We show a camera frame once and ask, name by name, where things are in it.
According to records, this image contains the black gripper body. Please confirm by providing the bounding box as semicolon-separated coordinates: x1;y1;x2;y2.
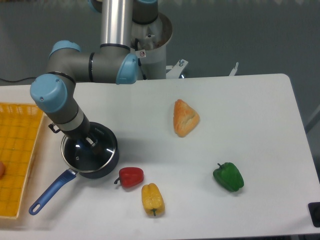
48;113;90;140

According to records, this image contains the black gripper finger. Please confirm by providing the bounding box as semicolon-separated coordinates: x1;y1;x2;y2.
84;136;102;156

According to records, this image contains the glass lid blue knob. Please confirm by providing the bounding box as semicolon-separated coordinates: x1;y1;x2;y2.
60;122;119;179

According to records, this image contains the dark saucepan blue handle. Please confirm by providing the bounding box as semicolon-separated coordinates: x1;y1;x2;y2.
28;121;120;216

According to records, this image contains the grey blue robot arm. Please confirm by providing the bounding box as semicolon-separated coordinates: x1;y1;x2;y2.
30;0;158;151

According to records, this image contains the red bell pepper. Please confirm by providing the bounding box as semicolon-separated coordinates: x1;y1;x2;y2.
114;167;144;188

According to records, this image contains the yellow woven basket tray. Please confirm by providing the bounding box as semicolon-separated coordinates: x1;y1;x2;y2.
0;102;44;219

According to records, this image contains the yellow bell pepper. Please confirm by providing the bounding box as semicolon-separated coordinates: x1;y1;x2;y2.
141;183;165;217

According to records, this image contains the orange triangular bread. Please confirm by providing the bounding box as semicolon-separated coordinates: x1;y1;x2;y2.
173;99;200;138

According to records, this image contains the green bell pepper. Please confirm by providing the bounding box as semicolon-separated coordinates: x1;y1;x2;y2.
212;162;245;192

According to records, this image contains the black device at table edge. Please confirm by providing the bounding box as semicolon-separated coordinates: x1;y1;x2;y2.
308;202;320;228

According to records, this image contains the black floor cable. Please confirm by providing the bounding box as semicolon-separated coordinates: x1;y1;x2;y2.
0;76;36;83

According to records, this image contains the white metal bracket right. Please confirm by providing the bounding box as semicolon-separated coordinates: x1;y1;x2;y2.
229;61;239;77

